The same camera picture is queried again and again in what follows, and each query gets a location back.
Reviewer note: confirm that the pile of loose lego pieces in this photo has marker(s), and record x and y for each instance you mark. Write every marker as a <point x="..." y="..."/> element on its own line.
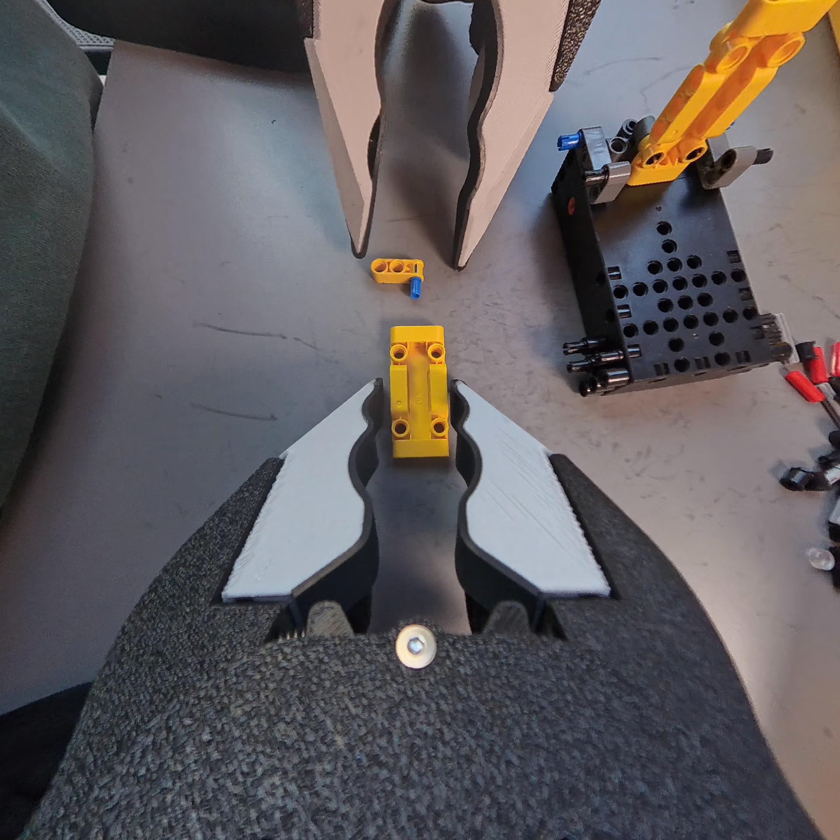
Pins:
<point x="807" y="433"/>

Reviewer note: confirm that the yellow lego panel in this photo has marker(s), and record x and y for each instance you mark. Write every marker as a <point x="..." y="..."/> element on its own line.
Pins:
<point x="420" y="394"/>

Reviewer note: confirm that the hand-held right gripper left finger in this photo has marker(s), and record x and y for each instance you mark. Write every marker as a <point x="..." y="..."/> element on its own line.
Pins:
<point x="302" y="519"/>

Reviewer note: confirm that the black mesh chair armrest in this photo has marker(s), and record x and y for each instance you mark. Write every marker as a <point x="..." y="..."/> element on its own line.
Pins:
<point x="171" y="26"/>

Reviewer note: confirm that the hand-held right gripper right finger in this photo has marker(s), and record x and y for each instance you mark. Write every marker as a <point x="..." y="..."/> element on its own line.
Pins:
<point x="532" y="519"/>

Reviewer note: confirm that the black lego model yellow beam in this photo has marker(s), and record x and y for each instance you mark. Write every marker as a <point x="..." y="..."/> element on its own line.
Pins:
<point x="670" y="263"/>

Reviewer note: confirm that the small yellow lego beam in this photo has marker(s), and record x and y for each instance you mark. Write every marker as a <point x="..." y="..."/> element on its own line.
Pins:
<point x="391" y="271"/>

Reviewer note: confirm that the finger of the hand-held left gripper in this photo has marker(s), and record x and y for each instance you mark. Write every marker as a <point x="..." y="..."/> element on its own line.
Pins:
<point x="344" y="105"/>
<point x="519" y="92"/>

